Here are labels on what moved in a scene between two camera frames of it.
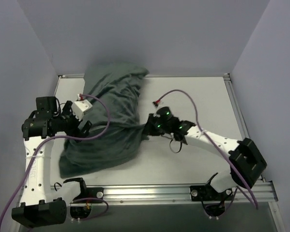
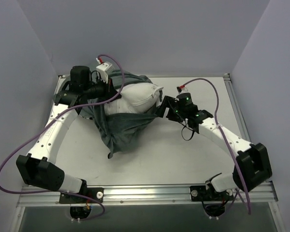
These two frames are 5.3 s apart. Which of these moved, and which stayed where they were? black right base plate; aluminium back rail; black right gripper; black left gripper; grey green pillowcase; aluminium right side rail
Moved: grey green pillowcase; black left gripper; black right gripper
Stayed: aluminium back rail; black right base plate; aluminium right side rail
